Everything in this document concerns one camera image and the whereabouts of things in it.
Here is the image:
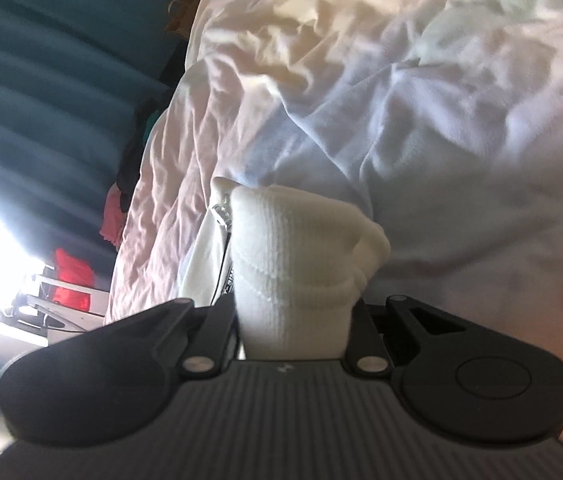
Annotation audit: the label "cream white sweatpants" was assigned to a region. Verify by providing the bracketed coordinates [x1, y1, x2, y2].
[176, 178, 390, 361]

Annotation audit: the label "pile of assorted clothes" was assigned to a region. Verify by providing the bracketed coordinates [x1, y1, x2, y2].
[99, 0, 200, 249]

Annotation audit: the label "pastel pink bed sheet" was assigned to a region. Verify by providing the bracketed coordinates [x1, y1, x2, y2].
[104, 0, 563, 461]

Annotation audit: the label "garment steamer stand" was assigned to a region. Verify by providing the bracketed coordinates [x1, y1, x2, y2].
[0, 274, 109, 344]

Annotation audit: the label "red cloth on steamer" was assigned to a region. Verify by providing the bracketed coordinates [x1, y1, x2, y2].
[53, 248, 95, 312]

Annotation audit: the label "blue curtain right panel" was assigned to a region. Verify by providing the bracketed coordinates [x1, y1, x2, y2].
[0, 0, 178, 272]

